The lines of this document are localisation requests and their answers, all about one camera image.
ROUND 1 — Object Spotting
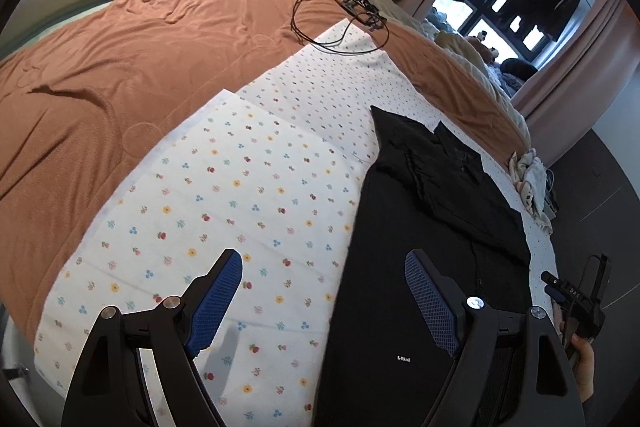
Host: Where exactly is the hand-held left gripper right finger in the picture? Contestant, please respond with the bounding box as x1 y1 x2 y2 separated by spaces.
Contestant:
404 249 586 427

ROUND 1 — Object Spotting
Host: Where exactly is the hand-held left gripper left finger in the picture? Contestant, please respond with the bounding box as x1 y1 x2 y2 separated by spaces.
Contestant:
60 249 246 427

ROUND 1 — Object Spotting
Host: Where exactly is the black garment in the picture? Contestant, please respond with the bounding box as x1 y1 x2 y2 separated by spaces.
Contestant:
312 106 533 427

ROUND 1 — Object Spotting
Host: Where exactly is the person's right hand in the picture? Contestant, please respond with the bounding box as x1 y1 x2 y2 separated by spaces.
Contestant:
559 319 597 404

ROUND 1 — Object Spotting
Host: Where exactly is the white floral bed sheet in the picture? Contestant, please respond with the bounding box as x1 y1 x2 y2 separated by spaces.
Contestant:
34 19 561 427

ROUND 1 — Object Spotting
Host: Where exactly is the crumpled white patterned cloth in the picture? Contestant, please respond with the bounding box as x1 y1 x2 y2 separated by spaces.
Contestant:
507 148 554 234

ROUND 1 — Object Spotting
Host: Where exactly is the brown plush toy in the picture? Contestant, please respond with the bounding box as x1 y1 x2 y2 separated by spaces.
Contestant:
467 34 502 64

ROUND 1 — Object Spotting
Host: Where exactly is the orange-brown blanket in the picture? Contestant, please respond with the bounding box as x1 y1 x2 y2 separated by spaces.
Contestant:
0 0 531 343

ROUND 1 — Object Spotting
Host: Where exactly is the black cable with small device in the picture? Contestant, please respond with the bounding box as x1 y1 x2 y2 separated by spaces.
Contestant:
290 0 391 54

